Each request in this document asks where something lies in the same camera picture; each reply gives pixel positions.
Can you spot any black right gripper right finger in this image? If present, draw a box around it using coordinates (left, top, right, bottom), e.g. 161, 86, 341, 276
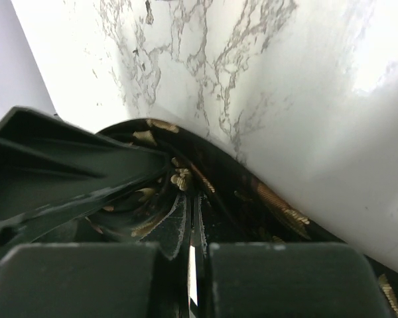
192, 194, 391, 318

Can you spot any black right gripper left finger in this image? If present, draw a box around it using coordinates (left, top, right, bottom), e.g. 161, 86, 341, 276
0, 194, 190, 317

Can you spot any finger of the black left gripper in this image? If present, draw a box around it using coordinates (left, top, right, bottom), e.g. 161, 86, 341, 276
0, 107, 169, 259

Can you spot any black gold floral tie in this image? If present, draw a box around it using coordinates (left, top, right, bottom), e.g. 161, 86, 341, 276
88, 119, 398, 317

